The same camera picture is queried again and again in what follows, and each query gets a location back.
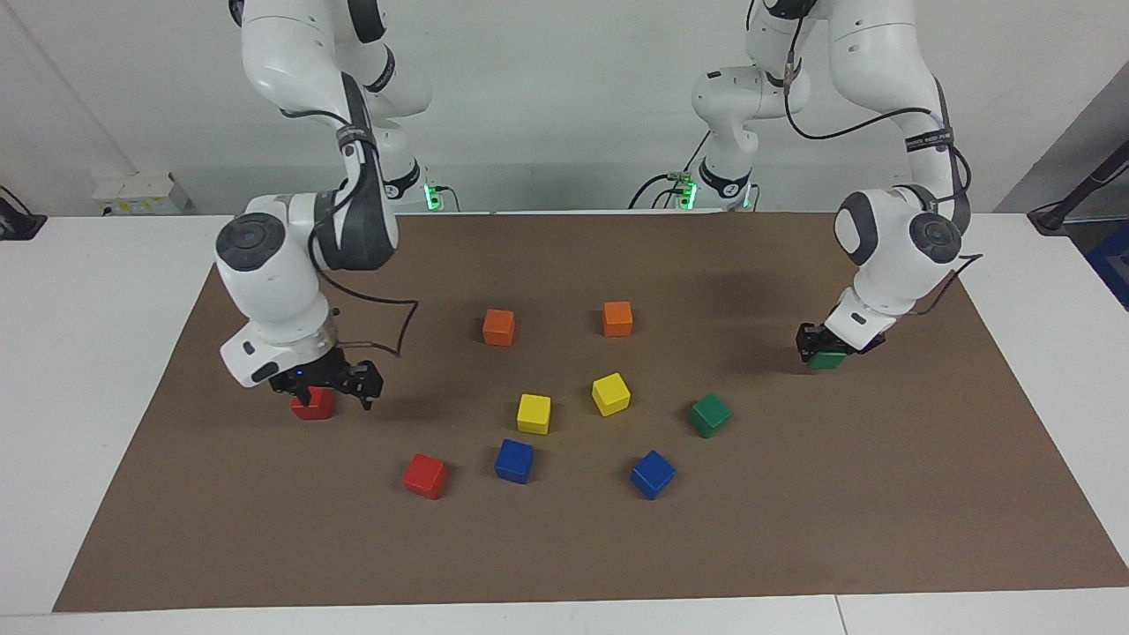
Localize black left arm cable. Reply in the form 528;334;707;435
745;0;984;317

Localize white power strip box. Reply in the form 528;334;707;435
92;171;192;216

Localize brown paper table mat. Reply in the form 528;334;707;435
53;210;1129;614

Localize black desk object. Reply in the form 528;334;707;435
0;184;48;242

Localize blue box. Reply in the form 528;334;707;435
1086;220;1129;311

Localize red wooden cube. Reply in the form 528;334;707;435
402;453;448;500
291;386;336;421

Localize yellow wooden cube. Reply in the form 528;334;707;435
516;393;552;436
591;372;632;417

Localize black base cables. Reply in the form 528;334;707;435
627;131;712;211

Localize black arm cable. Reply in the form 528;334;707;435
745;0;984;317
280;106;421;358

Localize black stand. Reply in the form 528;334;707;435
1027;139;1129;235

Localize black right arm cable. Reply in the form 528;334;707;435
280;106;421;358

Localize blue wooden cube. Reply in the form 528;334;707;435
630;450;677;501
494;438;535;485

